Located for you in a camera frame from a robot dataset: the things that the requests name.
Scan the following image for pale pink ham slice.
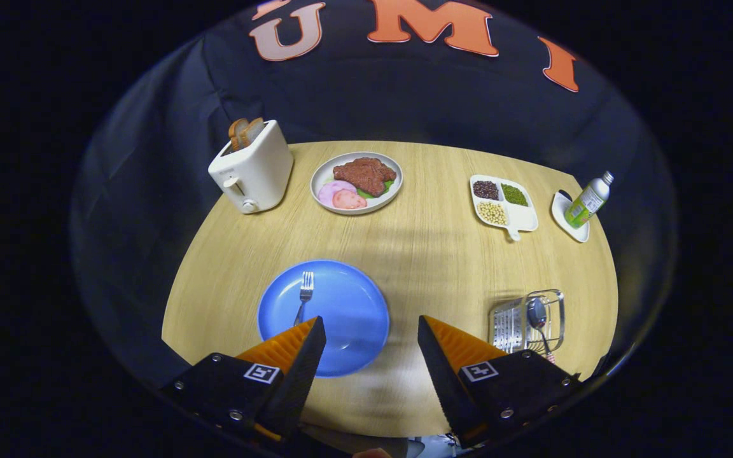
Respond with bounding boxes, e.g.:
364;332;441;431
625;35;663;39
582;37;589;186
318;180;358;207

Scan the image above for reddish ham slice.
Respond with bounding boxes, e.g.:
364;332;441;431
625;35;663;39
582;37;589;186
332;189;368;211

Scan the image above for brown steak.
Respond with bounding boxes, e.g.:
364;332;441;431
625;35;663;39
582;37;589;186
332;157;398;197

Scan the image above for fork with red checked handle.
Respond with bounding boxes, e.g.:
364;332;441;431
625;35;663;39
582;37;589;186
293;271;315;327

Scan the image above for cream white toaster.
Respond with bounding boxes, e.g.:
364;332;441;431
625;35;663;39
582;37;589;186
208;120;295;215

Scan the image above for steel cutlery basket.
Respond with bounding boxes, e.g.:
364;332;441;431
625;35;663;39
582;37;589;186
488;289;566;355

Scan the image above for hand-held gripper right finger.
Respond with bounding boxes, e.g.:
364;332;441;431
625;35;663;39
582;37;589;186
417;314;580;448

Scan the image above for green label metal bottle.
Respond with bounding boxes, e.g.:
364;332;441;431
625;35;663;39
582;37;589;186
564;170;615;230

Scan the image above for white oval food plate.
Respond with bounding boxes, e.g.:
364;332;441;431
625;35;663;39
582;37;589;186
310;151;404;216

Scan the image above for blue round plate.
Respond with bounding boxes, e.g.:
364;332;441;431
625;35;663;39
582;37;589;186
257;259;391;378

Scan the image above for yellow soybeans pile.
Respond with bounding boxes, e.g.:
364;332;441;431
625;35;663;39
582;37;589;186
477;201;508;226

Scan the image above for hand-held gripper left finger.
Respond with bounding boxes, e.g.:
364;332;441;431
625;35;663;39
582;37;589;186
160;316;328;443

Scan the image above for small white saucer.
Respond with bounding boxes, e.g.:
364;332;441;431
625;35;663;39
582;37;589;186
551;190;591;244

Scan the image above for spoon with red checked handle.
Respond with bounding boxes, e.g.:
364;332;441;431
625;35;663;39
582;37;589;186
526;296;558;365

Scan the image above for white divided dish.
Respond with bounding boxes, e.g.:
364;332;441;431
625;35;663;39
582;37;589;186
470;174;540;242

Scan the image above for green lettuce leaf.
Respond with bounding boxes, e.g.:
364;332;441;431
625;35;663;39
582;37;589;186
360;178;396;199

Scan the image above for brown toast slices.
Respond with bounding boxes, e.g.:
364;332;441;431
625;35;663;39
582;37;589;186
228;117;265;152

